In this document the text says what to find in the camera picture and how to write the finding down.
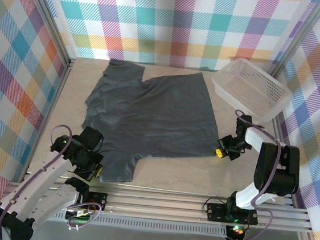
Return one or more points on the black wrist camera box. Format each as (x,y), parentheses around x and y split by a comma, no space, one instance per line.
(90,138)
(225,142)

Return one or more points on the aluminium mounting rail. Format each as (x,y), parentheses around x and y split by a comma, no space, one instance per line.
(154,202)

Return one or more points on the aluminium frame post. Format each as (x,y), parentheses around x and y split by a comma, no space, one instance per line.
(298,40)
(48,19)

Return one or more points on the white perforated plastic basket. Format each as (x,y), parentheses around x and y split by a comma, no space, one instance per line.
(255,87)

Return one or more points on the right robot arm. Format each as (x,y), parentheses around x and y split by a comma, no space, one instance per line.
(277,172)

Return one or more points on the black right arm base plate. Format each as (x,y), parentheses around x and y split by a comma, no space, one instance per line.
(216,212)

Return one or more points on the dark grey t-shirt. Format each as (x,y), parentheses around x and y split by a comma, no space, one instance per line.
(154,119)

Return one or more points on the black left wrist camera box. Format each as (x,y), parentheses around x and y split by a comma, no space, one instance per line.
(90,138)

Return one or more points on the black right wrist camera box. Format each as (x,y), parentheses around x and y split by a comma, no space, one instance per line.
(225,142)

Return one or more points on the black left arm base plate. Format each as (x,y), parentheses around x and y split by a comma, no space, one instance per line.
(98,201)

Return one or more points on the small electronics board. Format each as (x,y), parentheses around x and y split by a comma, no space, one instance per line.
(236,231)
(80,214)

